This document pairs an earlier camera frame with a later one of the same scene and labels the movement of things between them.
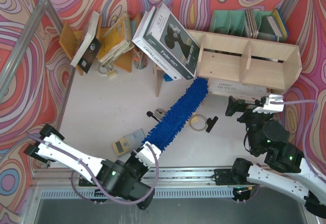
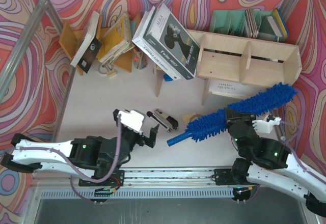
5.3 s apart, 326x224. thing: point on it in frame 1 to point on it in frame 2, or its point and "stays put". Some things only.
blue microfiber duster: [160, 133] to [215, 123]
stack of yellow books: [116, 40] stays put
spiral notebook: [236, 89] stays put
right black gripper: [247, 115] to [239, 116]
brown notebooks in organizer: [251, 23] stays put
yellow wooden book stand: [70, 39] stays put
